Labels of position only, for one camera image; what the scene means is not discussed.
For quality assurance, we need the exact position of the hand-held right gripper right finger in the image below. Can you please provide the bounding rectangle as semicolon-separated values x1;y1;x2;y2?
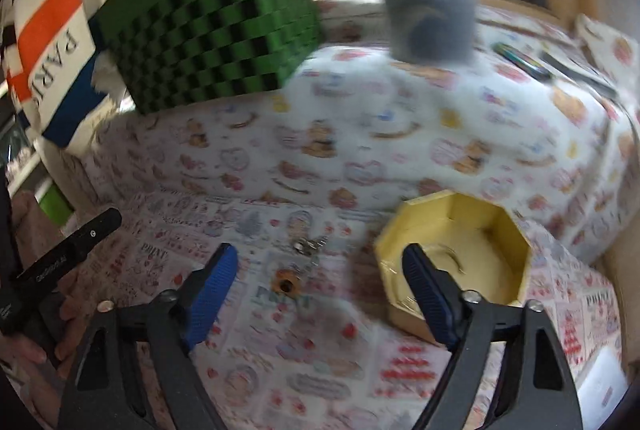
401;243;583;430

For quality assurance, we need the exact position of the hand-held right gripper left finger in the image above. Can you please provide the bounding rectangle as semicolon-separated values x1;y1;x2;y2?
57;243;239;430

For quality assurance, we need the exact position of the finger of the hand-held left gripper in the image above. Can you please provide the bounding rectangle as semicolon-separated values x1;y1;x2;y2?
50;209;122;263

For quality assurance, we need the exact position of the silver bangle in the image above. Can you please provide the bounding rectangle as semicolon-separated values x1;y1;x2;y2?
425;244;467;277

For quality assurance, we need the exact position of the ring with brown stone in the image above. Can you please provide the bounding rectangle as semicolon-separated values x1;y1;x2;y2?
274;267;304;299

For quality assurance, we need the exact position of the gold octagonal box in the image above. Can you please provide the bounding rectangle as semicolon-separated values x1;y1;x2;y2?
374;190;532;347

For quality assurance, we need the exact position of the person's left hand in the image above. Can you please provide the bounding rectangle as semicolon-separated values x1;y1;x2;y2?
10;191;91;391

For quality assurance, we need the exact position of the patchwork print tablecloth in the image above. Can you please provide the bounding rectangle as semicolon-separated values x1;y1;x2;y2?
25;190;631;430

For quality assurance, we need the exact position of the bear print cloth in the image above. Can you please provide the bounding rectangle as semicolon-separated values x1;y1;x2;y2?
75;0;640;271

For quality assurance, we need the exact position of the white box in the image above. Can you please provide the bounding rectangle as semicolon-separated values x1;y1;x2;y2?
575;345;632;416

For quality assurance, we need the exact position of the green checkered box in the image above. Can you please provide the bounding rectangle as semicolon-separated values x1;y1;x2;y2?
89;0;321;115

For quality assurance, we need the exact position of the striped curtain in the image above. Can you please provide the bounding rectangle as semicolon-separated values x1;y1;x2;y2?
0;0;361;149

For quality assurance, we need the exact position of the green black lighter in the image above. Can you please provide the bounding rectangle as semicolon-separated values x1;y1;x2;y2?
492;41;551;81

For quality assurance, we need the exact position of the grey flat device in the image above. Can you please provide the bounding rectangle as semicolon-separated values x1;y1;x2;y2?
540;50;619;99

